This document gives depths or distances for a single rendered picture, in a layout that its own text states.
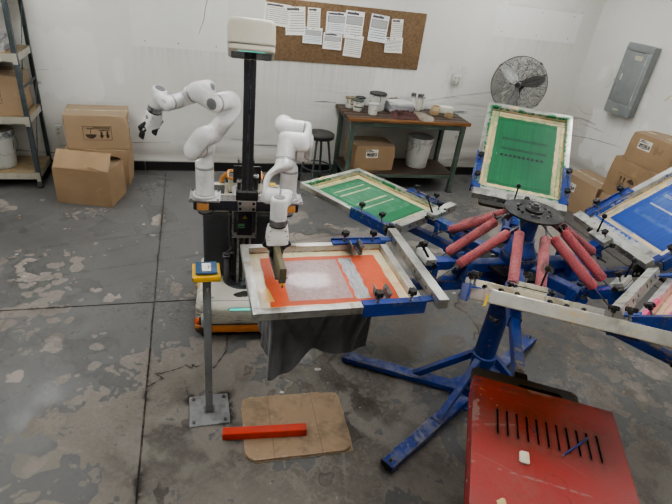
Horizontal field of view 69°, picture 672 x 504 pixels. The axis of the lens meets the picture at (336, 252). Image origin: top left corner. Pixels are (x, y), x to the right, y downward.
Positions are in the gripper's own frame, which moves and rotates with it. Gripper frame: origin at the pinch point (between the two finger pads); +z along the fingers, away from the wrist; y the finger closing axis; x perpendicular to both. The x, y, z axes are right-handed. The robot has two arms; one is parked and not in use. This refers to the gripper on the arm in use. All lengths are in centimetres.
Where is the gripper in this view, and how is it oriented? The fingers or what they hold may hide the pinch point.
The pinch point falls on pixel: (276, 253)
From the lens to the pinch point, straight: 226.9
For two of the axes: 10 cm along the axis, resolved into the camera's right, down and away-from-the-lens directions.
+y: -9.6, 0.3, -2.7
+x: 2.5, 5.2, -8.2
